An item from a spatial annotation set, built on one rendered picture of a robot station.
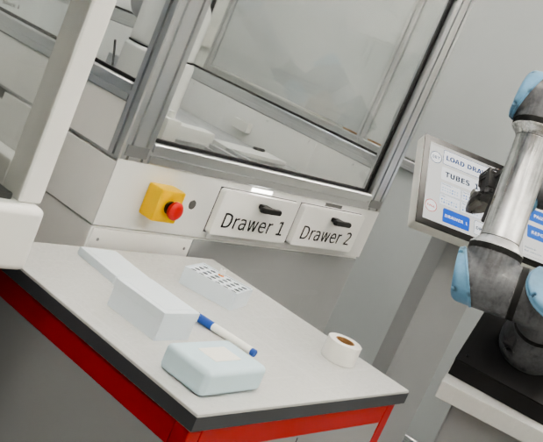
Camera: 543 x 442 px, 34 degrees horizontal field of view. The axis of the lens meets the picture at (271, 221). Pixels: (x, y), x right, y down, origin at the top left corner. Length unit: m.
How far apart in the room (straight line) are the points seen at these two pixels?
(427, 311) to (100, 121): 1.39
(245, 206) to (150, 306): 0.67
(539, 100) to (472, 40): 1.81
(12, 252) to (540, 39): 2.66
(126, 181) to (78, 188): 0.10
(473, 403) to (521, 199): 0.44
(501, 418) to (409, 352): 0.96
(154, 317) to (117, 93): 0.54
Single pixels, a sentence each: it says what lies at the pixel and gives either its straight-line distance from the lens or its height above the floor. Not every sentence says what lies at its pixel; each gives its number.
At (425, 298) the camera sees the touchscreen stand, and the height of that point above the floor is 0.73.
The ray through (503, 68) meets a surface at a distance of 3.70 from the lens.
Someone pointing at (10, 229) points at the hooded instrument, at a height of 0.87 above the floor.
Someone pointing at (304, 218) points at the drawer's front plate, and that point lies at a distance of 2.28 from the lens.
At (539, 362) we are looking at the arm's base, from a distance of 2.00.
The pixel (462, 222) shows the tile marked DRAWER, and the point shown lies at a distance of 2.71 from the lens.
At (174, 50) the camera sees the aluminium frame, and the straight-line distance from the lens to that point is 1.78.
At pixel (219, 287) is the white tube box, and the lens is 1.76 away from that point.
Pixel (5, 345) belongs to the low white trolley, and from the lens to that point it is 1.61.
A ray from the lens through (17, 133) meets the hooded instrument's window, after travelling 1.33.
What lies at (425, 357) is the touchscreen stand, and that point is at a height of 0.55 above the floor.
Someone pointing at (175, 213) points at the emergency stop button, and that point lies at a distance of 1.84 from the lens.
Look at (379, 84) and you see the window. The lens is 2.37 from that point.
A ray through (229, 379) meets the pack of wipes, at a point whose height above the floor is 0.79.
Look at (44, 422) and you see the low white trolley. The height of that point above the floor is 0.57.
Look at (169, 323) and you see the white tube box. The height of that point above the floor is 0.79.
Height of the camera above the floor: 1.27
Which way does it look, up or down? 11 degrees down
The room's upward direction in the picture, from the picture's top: 23 degrees clockwise
